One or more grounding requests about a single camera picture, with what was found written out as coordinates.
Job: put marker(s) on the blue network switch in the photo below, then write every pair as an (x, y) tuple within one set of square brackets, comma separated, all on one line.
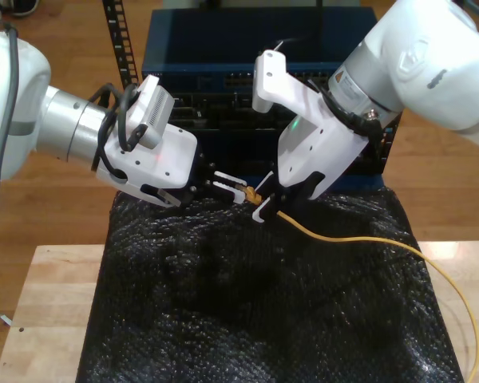
[(207, 40)]

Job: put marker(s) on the black bubble mat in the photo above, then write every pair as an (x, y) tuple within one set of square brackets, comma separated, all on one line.
[(263, 319)]

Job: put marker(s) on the black perforated rack post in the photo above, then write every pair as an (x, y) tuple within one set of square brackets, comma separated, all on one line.
[(391, 153), (121, 44)]

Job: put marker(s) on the black rack server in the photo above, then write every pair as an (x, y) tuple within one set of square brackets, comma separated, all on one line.
[(223, 115)]

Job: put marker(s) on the black shoe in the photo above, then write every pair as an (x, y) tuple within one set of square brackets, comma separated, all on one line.
[(26, 7)]

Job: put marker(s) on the blue rack base unit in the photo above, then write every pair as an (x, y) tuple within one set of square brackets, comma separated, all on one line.
[(359, 184)]

